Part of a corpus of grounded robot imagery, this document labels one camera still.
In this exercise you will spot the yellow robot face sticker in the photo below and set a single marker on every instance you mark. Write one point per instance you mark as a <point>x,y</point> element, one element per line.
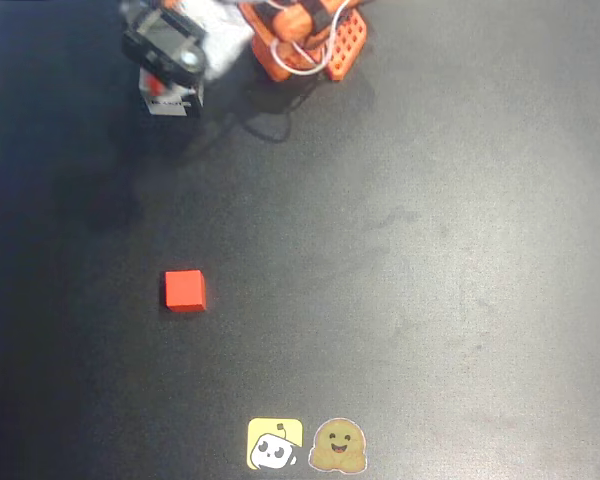
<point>272,445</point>

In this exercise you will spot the white and orange robot arm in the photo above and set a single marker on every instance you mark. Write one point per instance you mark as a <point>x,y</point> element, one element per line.
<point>292,25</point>

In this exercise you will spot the hugging face emoji sticker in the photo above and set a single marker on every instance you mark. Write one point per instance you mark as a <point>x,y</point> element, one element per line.
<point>338,446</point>

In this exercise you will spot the white cardboard box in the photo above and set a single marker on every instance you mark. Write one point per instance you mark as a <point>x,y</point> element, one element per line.
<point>172,105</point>

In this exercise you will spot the red cube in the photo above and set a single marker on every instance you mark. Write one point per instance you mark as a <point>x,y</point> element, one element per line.
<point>184,290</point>

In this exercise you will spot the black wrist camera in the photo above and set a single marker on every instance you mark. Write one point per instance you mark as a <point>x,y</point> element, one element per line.
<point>160,42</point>

